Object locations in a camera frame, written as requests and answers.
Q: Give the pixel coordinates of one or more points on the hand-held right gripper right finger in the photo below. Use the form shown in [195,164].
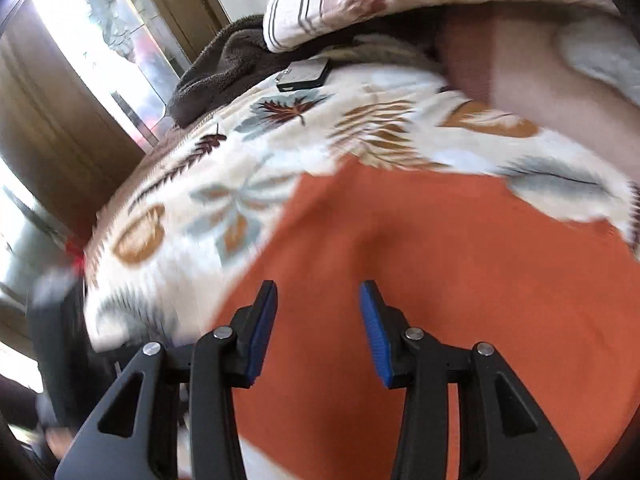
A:
[375,330]

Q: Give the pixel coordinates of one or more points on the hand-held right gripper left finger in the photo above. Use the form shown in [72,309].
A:
[260,330]

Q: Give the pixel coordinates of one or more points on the orange knit sweater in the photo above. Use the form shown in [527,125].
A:
[450,260]

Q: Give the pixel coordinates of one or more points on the leaf printed blanket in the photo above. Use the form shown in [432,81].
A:
[350,125]

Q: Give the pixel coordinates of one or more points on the brown fuzzy blanket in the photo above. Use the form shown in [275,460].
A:
[220,75]

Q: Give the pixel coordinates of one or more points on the black flat device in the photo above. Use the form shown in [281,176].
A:
[305,75]

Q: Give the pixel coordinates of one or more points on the pink quilted backrest cushion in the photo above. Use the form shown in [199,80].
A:
[500,65]

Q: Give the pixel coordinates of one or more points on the stained glass window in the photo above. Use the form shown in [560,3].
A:
[110,35]

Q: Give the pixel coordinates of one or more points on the grey quilted pillow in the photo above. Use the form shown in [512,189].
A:
[605,55]

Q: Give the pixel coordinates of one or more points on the wooden window frame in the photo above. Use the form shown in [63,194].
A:
[50,120]

